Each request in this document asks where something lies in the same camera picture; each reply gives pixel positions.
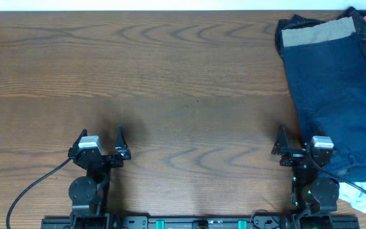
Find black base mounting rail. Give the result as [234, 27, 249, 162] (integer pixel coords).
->
[41, 214, 360, 229]

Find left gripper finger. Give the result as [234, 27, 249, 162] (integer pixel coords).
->
[72, 128, 88, 149]
[115, 125, 131, 160]

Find white light blue cloth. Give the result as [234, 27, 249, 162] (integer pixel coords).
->
[339, 182, 366, 213]

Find beige khaki shorts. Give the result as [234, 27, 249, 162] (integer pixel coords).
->
[282, 17, 356, 48]

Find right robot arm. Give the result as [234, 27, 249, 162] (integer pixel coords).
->
[271, 125, 339, 217]

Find dark plaid garment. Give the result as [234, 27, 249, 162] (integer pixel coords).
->
[275, 6, 366, 57]

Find dark blue denim shorts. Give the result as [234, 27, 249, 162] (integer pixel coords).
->
[282, 33, 366, 182]

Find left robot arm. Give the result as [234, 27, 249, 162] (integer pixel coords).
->
[68, 127, 132, 215]

